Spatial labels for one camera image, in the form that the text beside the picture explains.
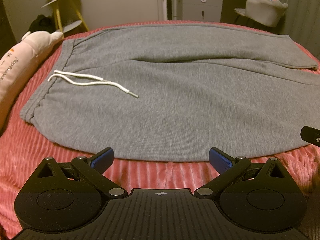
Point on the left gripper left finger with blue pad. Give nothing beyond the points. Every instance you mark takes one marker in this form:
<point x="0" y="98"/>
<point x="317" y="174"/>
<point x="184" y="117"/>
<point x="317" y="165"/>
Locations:
<point x="86" y="171"/>

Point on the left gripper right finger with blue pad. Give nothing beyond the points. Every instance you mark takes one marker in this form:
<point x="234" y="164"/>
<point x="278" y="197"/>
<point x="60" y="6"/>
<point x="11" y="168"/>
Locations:
<point x="233" y="170"/>

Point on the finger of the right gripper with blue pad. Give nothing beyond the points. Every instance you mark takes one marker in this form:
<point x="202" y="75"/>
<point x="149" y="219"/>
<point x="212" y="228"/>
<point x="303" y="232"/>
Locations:
<point x="310" y="135"/>

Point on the grey sweatpants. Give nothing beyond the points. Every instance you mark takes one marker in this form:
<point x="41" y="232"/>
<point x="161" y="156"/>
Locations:
<point x="199" y="85"/>

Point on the pink ribbed bedspread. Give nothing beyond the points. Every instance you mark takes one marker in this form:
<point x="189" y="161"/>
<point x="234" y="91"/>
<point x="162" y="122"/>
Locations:
<point x="23" y="148"/>

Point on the grey upholstered chair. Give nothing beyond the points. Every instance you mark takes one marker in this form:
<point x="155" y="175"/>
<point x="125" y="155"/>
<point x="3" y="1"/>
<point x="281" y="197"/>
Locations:
<point x="265" y="12"/>

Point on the pink plush pillow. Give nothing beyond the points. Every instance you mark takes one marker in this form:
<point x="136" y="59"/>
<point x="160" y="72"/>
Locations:
<point x="20" y="62"/>

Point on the yellow leg side table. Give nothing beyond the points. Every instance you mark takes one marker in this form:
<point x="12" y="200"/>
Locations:
<point x="67" y="16"/>

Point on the black bag on floor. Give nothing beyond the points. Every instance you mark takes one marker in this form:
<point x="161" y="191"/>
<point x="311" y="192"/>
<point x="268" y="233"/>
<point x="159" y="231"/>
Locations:
<point x="42" y="23"/>

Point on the grey bedside cabinet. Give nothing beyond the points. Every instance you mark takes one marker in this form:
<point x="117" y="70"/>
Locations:
<point x="199" y="10"/>

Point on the white drawstring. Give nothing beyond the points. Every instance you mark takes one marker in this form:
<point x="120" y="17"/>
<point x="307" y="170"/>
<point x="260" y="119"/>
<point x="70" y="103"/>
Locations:
<point x="93" y="81"/>

